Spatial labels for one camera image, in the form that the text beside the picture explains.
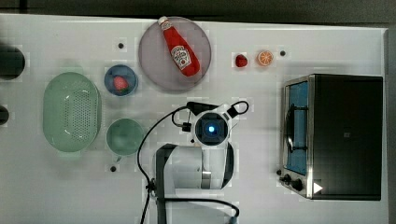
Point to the green mug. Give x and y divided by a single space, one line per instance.
123 138

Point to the strawberry in blue bowl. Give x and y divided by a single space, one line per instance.
120 83

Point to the small black cylinder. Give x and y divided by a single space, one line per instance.
4 115

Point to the red plush ketchup bottle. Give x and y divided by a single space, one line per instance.
180 50

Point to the green perforated colander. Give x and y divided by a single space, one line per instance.
72 112

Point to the red strawberry on table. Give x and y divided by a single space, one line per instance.
241 60

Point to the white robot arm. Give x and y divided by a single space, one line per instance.
206 163

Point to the grey round plate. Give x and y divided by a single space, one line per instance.
156 61

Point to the black cylinder cup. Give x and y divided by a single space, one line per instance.
12 62

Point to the small blue bowl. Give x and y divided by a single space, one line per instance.
123 71

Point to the silver toaster oven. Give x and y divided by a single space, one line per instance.
332 137

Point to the orange slice toy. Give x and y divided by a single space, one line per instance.
265 58

